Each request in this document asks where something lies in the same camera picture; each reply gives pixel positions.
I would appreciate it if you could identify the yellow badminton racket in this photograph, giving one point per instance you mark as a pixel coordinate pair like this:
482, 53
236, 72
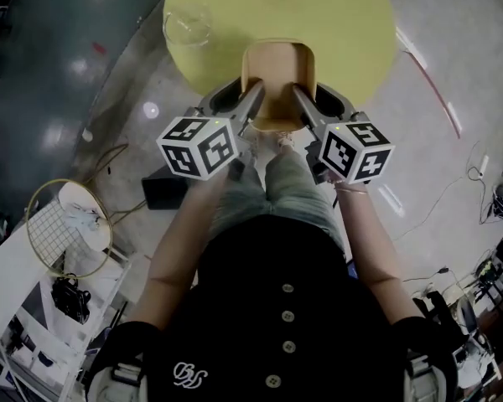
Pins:
50, 228

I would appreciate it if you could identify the white shelf rack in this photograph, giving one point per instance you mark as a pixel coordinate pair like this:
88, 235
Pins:
46, 316

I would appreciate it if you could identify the black chair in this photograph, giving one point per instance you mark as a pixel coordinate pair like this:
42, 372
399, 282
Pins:
442, 308

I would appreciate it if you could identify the person's shoe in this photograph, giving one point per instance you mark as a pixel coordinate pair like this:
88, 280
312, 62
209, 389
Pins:
253, 142
286, 140

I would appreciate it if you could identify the round white stool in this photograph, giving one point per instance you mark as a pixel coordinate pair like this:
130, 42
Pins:
86, 207

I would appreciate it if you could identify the tan plastic container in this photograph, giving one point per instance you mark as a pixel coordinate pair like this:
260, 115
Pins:
276, 69

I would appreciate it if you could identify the red and white floor strip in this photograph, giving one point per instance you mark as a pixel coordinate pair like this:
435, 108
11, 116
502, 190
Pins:
438, 90

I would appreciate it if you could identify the small white cup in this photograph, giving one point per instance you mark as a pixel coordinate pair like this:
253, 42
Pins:
87, 135

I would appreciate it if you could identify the black bag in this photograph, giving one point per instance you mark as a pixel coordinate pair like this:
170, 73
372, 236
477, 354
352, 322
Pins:
69, 300

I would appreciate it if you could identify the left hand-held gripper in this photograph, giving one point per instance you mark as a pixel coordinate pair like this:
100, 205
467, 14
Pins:
197, 147

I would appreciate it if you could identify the person's light jeans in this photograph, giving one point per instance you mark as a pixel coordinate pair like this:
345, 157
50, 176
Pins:
293, 191

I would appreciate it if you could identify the person's left forearm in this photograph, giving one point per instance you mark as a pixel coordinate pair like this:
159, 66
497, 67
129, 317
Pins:
184, 249

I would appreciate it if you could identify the person's right shoe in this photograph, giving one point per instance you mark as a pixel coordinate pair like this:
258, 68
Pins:
286, 140

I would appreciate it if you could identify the round yellow table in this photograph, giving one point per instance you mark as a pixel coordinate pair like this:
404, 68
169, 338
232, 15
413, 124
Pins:
285, 6

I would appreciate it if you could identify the person's left shoe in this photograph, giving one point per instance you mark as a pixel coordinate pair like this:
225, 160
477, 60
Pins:
253, 142

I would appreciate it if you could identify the clear glass bowl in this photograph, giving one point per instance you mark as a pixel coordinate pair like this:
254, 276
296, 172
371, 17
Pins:
187, 27

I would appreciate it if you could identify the person's right forearm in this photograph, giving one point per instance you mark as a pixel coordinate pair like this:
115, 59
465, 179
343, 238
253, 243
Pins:
373, 249

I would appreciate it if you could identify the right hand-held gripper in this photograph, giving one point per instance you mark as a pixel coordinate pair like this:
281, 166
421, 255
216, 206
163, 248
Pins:
356, 151

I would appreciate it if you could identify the person's black buttoned shirt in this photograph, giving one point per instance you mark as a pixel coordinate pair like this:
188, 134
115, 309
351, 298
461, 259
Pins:
276, 321

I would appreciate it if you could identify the black box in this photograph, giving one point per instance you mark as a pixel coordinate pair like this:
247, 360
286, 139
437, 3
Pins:
163, 191

